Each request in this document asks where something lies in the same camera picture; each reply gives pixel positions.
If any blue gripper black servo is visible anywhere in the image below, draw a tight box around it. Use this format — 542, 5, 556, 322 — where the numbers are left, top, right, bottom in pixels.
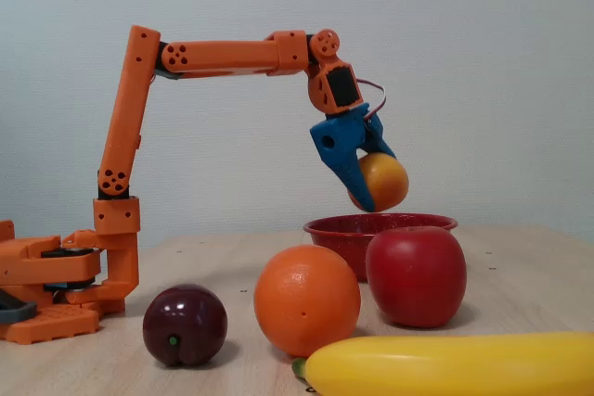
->
309, 102, 398, 214

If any yellow orange toy peach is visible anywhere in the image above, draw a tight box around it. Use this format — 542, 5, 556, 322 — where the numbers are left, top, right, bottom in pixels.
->
347, 151, 410, 213

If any orange robot base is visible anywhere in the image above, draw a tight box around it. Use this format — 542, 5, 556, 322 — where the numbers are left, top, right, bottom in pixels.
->
0, 219, 101, 346

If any red speckled enamel bowl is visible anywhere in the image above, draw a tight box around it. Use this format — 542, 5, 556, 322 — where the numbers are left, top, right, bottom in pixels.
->
303, 212, 459, 283

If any red toy apple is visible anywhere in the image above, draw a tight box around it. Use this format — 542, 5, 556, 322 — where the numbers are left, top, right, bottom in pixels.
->
365, 225, 468, 328

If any toy orange fruit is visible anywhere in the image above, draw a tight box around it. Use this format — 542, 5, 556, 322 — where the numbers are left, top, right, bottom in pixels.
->
253, 244, 362, 359

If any yellow toy banana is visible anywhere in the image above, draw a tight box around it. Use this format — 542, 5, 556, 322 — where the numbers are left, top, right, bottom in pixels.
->
291, 331, 594, 396

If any dark purple toy plum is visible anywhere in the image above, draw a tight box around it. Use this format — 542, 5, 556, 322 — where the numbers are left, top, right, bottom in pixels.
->
142, 283, 229, 367

